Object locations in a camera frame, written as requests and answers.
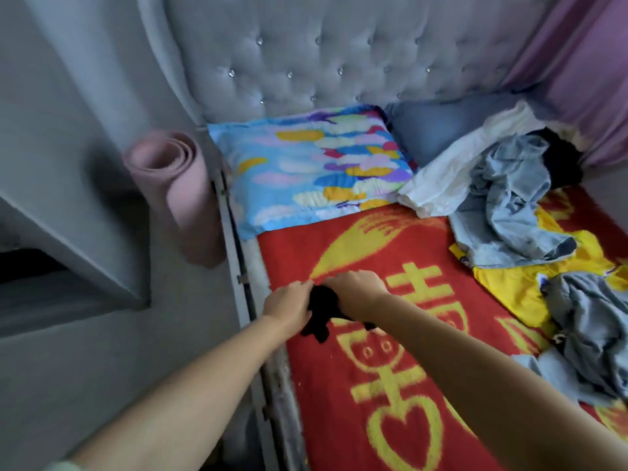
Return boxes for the person's left hand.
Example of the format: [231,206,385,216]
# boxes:
[262,280,315,340]

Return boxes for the pile of mixed clothes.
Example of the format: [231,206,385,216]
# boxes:
[397,101,628,408]

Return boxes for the grey wardrobe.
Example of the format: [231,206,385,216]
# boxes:
[0,186,153,340]

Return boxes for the person's right forearm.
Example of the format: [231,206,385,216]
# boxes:
[368,294,628,471]

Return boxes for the colourful patterned pillow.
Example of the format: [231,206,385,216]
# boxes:
[208,105,418,241]

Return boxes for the wide pink curtain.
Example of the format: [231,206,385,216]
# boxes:
[500,0,628,173]

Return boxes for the pink rolled mat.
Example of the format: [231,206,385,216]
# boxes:
[122,130,229,269]

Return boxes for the black trousers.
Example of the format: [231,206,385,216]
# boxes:
[299,282,380,345]

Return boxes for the white tufted headboard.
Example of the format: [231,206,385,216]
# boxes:
[137,0,563,128]

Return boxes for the white bed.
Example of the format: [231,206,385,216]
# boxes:
[137,0,628,471]

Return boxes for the person's left forearm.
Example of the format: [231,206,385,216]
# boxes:
[73,313,290,471]

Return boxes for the red bedsheet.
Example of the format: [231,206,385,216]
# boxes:
[257,186,628,471]

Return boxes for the person's right hand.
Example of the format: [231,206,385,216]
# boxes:
[322,270,396,324]

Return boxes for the light grey denim jacket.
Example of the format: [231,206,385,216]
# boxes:
[449,134,580,270]

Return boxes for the grey pillow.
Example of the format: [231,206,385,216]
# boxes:
[385,88,557,171]

